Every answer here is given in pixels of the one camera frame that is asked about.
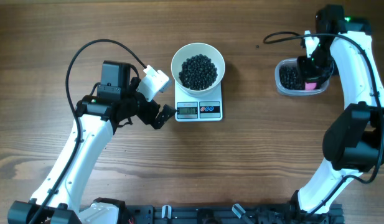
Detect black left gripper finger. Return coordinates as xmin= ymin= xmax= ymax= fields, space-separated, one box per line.
xmin=155 ymin=105 xmax=177 ymax=124
xmin=151 ymin=120 xmax=164 ymax=129

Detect pink scoop with blue handle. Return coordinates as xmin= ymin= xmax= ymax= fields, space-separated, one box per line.
xmin=304 ymin=83 xmax=317 ymax=91

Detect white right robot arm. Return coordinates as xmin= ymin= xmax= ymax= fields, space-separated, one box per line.
xmin=296 ymin=5 xmax=384 ymax=215

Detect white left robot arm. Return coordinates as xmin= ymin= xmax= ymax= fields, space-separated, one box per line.
xmin=7 ymin=61 xmax=176 ymax=223

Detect white digital kitchen scale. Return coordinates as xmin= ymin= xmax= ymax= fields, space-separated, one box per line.
xmin=175 ymin=84 xmax=223 ymax=122

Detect black beans in bowl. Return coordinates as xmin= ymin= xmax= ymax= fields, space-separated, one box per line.
xmin=179 ymin=54 xmax=218 ymax=91

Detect white bowl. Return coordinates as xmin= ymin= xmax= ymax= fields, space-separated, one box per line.
xmin=171 ymin=43 xmax=225 ymax=95

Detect black beans in container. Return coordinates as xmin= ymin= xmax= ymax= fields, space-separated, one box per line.
xmin=279 ymin=65 xmax=304 ymax=90

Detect clear plastic bean container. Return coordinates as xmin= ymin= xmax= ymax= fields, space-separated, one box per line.
xmin=274 ymin=58 xmax=330 ymax=96

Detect black mounting rail base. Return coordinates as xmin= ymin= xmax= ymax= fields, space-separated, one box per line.
xmin=67 ymin=203 xmax=345 ymax=224

